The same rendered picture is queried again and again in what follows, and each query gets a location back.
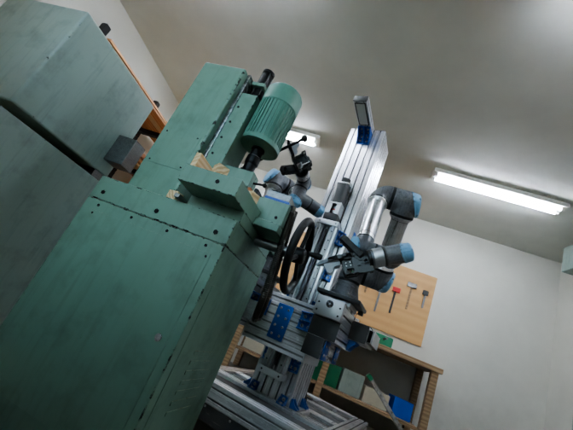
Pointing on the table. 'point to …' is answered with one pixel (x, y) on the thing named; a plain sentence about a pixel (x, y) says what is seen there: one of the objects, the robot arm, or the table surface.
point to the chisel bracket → (243, 176)
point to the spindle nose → (253, 159)
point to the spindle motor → (273, 120)
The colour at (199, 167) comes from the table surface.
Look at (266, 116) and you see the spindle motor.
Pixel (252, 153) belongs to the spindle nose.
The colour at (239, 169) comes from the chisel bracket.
